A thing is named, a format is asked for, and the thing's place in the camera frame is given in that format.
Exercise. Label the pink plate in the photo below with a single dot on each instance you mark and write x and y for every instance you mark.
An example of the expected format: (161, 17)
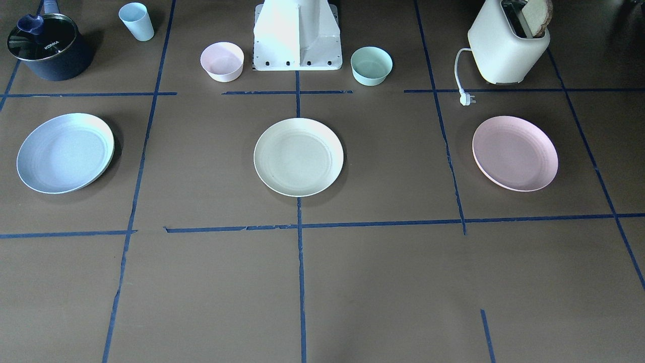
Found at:
(515, 154)

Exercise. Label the cream plate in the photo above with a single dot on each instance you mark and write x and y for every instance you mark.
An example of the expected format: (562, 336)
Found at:
(298, 157)

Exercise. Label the green bowl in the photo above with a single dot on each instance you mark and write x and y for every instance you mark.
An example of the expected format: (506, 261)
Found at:
(371, 65)

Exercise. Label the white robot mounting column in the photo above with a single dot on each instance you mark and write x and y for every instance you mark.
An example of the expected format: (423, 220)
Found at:
(297, 36)

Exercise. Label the pink bowl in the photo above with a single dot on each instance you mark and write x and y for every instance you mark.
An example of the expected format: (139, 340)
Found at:
(222, 61)

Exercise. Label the white toaster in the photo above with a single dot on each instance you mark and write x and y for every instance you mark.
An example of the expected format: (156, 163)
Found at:
(501, 43)

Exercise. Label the light blue cup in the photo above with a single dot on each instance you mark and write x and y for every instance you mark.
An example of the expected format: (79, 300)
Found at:
(137, 20)

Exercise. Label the blue plate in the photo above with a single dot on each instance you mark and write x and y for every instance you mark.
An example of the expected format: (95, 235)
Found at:
(65, 154)

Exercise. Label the bread slice in toaster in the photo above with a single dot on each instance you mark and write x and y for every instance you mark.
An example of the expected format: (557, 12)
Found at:
(537, 15)

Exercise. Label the dark blue saucepan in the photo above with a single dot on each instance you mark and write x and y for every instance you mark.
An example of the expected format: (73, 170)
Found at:
(50, 45)

